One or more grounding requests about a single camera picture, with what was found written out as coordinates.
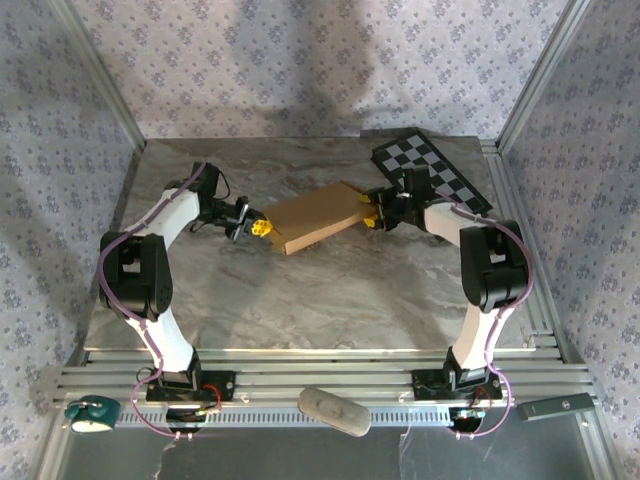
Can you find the grey oval pad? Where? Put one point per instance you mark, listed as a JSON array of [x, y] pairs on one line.
[[332, 407]]

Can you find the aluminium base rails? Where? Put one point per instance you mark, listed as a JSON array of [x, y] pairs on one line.
[[320, 375]]

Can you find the black and grey checkerboard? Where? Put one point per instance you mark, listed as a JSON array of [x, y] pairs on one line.
[[440, 165]]

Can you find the brown cardboard box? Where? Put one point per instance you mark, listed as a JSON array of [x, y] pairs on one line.
[[315, 220]]

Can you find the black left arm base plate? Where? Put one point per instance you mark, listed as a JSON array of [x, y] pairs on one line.
[[225, 390]]

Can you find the teal and white tape roll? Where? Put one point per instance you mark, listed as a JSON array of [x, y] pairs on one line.
[[100, 410]]

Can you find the dark grey rectangular device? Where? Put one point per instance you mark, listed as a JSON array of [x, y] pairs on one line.
[[555, 406]]

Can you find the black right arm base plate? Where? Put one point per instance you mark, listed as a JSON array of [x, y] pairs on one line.
[[425, 387]]

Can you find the small circuit board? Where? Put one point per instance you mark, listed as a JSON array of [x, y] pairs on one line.
[[467, 414], [200, 413]]

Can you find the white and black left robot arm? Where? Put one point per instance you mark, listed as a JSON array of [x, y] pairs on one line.
[[170, 345]]

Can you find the aluminium frame post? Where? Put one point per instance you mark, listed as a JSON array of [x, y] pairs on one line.
[[103, 75], [542, 75]]

